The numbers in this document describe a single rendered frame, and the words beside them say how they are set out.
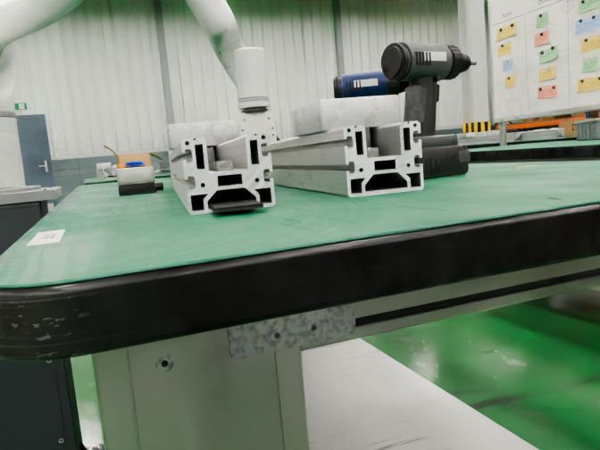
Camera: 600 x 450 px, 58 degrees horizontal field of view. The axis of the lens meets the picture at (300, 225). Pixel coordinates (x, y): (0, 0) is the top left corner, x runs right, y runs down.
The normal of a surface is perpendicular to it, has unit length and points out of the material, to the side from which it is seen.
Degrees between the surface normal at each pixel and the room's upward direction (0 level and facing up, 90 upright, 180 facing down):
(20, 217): 90
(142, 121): 90
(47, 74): 90
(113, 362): 90
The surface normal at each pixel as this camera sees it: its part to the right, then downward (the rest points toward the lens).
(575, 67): -0.93, 0.13
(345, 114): 0.25, 0.11
